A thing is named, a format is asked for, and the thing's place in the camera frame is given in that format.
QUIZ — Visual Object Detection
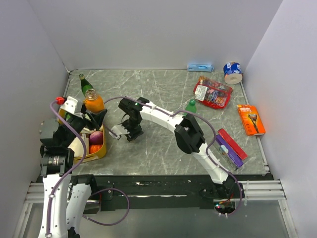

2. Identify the yellow plastic basket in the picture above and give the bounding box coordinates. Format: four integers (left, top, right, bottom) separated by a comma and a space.
57, 109, 107, 164

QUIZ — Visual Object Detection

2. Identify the dark green glass bottle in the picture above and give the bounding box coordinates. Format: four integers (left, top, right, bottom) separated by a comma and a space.
78, 74, 95, 96

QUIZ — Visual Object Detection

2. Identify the purple chocolate bar box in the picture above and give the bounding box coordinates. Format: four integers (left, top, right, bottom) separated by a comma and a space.
213, 134, 244, 170

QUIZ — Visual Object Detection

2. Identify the blue tissue pack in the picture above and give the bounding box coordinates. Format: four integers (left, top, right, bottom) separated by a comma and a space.
187, 64, 214, 72

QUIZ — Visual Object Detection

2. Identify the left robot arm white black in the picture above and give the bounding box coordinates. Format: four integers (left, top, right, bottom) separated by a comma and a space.
38, 110, 107, 238

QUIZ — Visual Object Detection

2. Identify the red flat box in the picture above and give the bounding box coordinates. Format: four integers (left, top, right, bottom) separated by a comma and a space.
218, 128, 248, 160

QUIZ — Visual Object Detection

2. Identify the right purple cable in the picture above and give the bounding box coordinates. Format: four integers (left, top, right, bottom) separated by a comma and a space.
103, 96, 245, 216

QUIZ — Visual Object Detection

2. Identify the red snack bag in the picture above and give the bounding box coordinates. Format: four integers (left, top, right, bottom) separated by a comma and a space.
193, 76, 233, 109

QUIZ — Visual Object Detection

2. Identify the orange razor package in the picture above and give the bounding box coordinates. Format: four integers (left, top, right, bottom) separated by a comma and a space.
237, 105, 265, 136

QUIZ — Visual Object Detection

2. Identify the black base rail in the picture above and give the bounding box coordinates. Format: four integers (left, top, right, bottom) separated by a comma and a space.
37, 175, 248, 211

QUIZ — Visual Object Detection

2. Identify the green plastic bottle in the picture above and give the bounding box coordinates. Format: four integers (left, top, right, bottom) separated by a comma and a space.
185, 99, 197, 113

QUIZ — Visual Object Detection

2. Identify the orange juice bottle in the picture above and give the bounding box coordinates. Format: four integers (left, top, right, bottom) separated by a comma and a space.
84, 89, 105, 114

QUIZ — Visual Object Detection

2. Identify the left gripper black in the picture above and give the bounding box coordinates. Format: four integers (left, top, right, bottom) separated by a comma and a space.
61, 102, 106, 147

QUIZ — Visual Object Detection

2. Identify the aluminium frame rail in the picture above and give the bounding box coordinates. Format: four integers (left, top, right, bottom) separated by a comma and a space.
212, 180, 287, 201

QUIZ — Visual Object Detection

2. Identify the orange fruit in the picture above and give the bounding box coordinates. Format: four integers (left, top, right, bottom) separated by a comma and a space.
89, 144, 103, 154

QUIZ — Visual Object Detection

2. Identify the toilet paper roll blue wrap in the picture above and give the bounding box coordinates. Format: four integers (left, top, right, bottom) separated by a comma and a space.
223, 61, 243, 85

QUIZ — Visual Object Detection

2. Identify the pink round fruit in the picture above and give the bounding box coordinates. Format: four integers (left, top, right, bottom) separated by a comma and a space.
89, 131, 104, 145

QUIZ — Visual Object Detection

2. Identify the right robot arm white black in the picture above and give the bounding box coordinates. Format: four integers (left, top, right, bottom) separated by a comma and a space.
113, 97, 242, 198

